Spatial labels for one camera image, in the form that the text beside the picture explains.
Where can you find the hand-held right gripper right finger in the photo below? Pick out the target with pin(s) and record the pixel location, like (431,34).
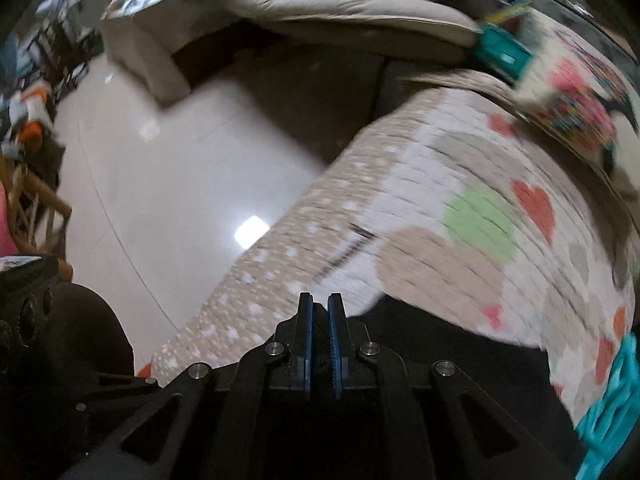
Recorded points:
(336,350)

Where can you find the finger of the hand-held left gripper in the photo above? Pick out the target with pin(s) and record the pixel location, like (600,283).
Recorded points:
(127,380)

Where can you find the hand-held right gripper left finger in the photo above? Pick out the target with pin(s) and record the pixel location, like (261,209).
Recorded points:
(307,345)

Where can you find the black pants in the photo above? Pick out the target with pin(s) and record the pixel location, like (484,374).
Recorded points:
(450,355)

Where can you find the pink cloth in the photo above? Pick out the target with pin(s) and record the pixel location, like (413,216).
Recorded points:
(5,225)

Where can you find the wooden chair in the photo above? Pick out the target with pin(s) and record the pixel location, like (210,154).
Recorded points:
(35,210)

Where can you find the heart printed blanket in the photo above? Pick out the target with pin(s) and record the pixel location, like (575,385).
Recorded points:
(450,185)

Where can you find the dark metal rack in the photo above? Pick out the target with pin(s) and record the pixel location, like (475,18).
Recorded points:
(55,45)

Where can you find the teal cloth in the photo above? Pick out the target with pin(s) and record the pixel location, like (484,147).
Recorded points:
(610,410)

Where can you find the beige sofa cushion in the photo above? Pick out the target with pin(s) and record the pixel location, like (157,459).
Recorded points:
(350,15)

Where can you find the teal box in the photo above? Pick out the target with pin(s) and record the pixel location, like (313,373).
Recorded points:
(502,52)

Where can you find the colourful printed pillow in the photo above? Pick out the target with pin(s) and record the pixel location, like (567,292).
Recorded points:
(575,100)

